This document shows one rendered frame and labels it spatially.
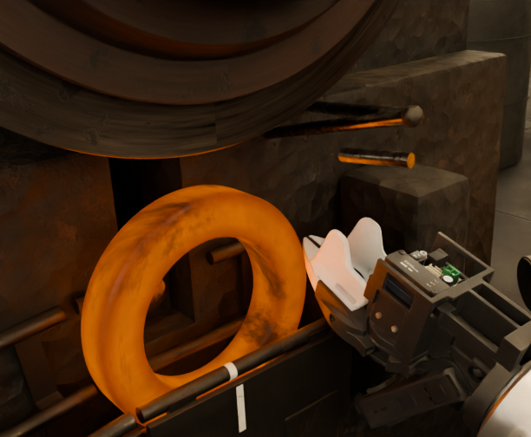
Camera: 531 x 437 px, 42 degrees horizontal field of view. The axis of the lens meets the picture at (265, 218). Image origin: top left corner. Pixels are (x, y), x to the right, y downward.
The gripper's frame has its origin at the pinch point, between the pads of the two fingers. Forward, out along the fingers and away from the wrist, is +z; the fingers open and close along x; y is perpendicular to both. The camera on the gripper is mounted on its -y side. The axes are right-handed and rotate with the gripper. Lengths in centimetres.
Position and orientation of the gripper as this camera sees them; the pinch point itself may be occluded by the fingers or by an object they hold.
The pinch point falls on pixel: (314, 253)
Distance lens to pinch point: 60.1
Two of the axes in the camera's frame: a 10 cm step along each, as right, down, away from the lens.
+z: -6.1, -5.3, 5.8
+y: 1.5, -8.0, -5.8
